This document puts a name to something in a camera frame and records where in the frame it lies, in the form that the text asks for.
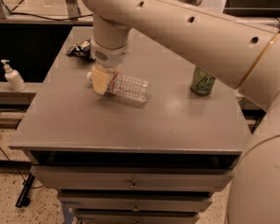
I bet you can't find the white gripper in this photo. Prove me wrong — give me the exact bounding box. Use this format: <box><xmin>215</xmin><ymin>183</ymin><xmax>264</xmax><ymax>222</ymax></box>
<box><xmin>91</xmin><ymin>39</ymin><xmax>126</xmax><ymax>95</ymax></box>

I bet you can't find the clear plastic water bottle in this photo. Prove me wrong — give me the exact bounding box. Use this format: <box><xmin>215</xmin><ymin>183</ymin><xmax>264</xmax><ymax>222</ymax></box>
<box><xmin>87</xmin><ymin>72</ymin><xmax>148</xmax><ymax>104</ymax></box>

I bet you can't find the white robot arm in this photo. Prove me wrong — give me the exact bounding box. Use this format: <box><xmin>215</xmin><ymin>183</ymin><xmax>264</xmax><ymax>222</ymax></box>
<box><xmin>82</xmin><ymin>0</ymin><xmax>280</xmax><ymax>224</ymax></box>

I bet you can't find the white pump dispenser bottle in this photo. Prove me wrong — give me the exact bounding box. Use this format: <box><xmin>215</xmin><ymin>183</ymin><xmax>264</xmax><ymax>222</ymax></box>
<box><xmin>1</xmin><ymin>60</ymin><xmax>26</xmax><ymax>91</ymax></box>

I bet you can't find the blue chip bag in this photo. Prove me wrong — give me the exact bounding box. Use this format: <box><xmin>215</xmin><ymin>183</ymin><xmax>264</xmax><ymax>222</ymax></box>
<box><xmin>66</xmin><ymin>39</ymin><xmax>91</xmax><ymax>59</ymax></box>

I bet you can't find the grey drawer cabinet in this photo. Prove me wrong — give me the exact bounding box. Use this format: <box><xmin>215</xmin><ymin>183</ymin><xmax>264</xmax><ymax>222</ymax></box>
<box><xmin>11</xmin><ymin>33</ymin><xmax>250</xmax><ymax>224</ymax></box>

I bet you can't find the green soda can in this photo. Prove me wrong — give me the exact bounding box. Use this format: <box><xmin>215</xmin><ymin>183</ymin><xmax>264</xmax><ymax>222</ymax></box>
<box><xmin>190</xmin><ymin>67</ymin><xmax>216</xmax><ymax>96</ymax></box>

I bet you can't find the black cable on ledge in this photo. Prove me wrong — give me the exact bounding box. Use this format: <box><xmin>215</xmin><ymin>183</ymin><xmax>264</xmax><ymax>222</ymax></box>
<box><xmin>0</xmin><ymin>12</ymin><xmax>94</xmax><ymax>21</ymax></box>

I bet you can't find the black floor cable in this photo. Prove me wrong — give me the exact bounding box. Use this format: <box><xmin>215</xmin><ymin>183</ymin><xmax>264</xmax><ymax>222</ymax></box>
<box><xmin>0</xmin><ymin>109</ymin><xmax>45</xmax><ymax>189</ymax></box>

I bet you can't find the black floor bracket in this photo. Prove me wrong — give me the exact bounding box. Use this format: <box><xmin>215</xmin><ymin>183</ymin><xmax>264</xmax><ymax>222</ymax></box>
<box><xmin>15</xmin><ymin>174</ymin><xmax>35</xmax><ymax>208</ymax></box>

